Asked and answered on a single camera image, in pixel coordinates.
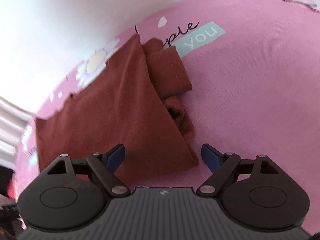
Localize beige patterned curtain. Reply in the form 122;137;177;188
0;98;32;170

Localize pink floral bed sheet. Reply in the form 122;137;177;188
13;0;320;233

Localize dark clutter beside bed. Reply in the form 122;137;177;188
1;166;23;239

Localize dark red knit sweater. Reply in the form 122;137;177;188
36;35;199;187

